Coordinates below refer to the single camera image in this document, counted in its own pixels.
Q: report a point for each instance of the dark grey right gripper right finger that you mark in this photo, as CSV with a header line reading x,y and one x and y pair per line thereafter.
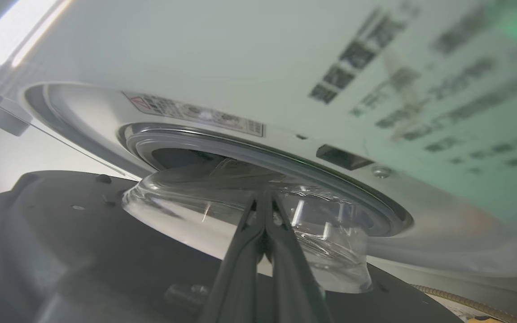
x,y
294,282

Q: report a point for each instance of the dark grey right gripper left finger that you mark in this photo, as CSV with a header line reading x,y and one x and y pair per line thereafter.
x,y
236,278

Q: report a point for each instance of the dark round glass washer door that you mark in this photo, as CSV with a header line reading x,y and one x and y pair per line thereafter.
x,y
61,251

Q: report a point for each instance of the grey rubber door gasket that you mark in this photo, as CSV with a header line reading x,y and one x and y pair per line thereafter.
x,y
375,206

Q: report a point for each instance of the white front-load washing machine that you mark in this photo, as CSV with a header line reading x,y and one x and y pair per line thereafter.
x,y
240,54

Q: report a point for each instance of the grey warning sticker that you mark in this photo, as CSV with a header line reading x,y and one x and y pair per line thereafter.
x,y
191,112

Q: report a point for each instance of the printed instruction text label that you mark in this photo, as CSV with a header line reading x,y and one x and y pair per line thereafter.
x,y
465,98

